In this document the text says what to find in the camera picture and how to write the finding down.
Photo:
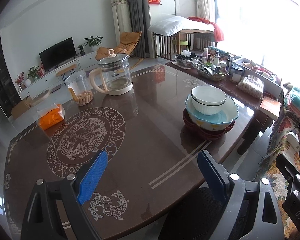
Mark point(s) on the white pillow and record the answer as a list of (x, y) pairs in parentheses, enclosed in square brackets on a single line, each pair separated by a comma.
[(173, 25)]

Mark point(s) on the basket of sundries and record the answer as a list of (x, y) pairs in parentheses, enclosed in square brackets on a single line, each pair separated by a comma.
[(210, 73)]

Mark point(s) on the red flower-shaped dish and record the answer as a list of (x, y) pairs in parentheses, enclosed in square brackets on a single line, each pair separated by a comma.
[(203, 133)]

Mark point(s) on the white ribbed bowl black rim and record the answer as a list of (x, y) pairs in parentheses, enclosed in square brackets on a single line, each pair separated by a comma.
[(207, 100)]

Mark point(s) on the bagged snack pack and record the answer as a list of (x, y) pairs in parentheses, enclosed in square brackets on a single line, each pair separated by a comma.
[(252, 85)]

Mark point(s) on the glass kettle cream handle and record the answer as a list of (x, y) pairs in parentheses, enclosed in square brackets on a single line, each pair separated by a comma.
[(112, 75)]

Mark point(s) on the orange book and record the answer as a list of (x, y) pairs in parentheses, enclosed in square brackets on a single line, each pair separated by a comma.
[(270, 107)]

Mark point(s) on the orange lounge chair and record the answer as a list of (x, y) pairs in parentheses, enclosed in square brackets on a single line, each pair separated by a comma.
[(127, 44)]

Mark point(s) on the white tv cabinet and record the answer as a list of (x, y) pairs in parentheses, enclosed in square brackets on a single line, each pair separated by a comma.
[(53, 78)]

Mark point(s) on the white standing air conditioner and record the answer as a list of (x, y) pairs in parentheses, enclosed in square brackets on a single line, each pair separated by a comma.
[(121, 16)]

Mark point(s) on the blue scalloped bowl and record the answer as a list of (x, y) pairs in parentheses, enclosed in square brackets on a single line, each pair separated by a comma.
[(228, 114)]

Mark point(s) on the black television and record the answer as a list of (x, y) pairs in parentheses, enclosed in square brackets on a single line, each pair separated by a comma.
[(58, 53)]

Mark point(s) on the wooden stool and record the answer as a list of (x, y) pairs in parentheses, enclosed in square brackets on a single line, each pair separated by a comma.
[(71, 69)]

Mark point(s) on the dark display cabinet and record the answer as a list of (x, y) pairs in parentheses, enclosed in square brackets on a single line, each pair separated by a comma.
[(9, 96)]

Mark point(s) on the wooden crib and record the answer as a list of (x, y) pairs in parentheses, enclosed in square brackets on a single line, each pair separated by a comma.
[(167, 47)]

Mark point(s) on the clear plastic peanut jar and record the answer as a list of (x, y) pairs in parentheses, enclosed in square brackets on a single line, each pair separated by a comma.
[(79, 88)]

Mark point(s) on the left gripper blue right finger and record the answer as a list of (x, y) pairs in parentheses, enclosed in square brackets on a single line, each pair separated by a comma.
[(215, 175)]

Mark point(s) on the red flower vase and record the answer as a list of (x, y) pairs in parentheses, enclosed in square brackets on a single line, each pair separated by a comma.
[(20, 81)]

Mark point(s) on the cardboard box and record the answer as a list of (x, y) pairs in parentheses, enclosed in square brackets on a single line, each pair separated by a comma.
[(21, 107)]

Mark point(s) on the grey curtain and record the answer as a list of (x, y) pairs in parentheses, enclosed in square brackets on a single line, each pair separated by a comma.
[(138, 22)]

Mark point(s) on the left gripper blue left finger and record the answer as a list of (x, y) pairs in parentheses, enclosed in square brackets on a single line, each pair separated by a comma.
[(89, 175)]

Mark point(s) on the potted green plant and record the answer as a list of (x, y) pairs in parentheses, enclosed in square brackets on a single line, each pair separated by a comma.
[(93, 42)]

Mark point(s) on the orange tissue pack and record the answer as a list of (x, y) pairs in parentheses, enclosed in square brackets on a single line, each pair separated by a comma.
[(50, 116)]

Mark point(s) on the small potted plant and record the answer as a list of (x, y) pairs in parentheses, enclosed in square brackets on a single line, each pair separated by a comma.
[(81, 49)]

